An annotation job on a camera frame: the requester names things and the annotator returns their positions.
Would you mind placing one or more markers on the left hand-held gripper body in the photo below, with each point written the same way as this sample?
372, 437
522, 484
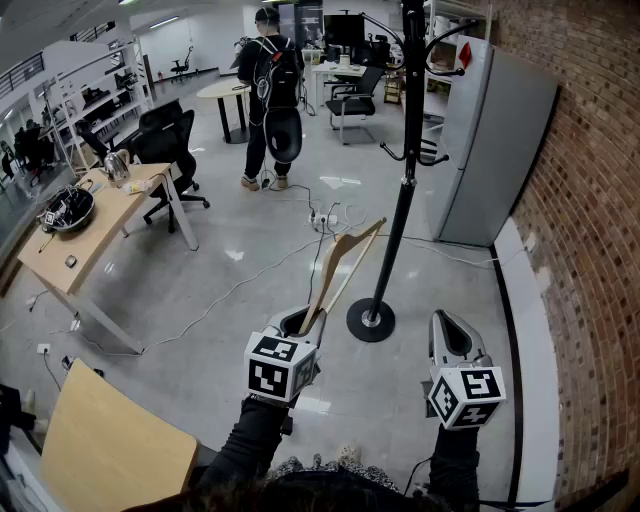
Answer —
272, 372

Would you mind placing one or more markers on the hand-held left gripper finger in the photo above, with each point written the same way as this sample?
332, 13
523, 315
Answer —
320, 327
290, 312

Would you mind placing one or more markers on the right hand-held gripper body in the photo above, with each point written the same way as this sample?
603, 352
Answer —
467, 395

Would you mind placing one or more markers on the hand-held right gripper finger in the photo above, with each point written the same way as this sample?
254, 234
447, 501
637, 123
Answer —
436, 335
472, 337

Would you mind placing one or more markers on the wooden hanger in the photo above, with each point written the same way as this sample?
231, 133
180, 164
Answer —
334, 257

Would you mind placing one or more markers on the black coat rack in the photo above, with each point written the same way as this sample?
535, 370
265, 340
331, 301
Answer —
412, 100

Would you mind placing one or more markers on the person's left forearm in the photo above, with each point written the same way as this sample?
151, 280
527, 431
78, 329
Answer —
250, 440

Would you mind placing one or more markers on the person's right forearm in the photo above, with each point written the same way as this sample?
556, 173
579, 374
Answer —
455, 465

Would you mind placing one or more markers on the white metal shelving frame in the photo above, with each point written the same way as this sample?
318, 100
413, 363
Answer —
100, 100

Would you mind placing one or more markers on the white power strip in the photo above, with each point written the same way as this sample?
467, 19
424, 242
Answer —
324, 219

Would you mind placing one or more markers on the person's patterned top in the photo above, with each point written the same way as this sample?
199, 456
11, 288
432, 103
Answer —
340, 472

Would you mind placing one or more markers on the light wooden table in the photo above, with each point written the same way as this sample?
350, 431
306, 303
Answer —
115, 450

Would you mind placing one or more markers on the black oval seat shell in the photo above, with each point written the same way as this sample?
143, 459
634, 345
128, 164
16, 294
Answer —
283, 132

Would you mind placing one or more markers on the grey refrigerator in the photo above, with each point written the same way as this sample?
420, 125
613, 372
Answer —
500, 150

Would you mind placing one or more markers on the clear plastic bag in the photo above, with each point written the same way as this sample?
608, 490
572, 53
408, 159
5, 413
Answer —
136, 187

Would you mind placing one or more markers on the wooden desk with white legs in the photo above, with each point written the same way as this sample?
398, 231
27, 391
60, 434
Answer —
100, 225

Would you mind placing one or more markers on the black office chair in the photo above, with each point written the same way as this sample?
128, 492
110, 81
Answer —
165, 140

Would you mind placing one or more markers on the black mesh visitor chair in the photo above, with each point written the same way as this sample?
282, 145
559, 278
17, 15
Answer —
355, 97

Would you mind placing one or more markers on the small black device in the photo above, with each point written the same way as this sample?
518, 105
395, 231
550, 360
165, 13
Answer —
70, 260

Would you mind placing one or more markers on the steel kettle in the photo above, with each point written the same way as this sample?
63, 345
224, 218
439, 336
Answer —
116, 167

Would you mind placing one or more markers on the white floor socket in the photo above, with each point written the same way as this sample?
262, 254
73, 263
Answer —
43, 348

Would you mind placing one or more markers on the round white table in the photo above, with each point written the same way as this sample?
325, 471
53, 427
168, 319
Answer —
220, 90

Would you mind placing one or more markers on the black swivel chair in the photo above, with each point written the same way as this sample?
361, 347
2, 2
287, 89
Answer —
182, 62

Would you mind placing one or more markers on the white storage shelf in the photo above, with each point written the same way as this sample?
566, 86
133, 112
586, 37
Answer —
440, 60

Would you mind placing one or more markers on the red sticker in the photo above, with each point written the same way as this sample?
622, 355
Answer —
465, 55

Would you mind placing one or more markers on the black monitor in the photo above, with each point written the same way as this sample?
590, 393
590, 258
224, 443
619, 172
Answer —
342, 30

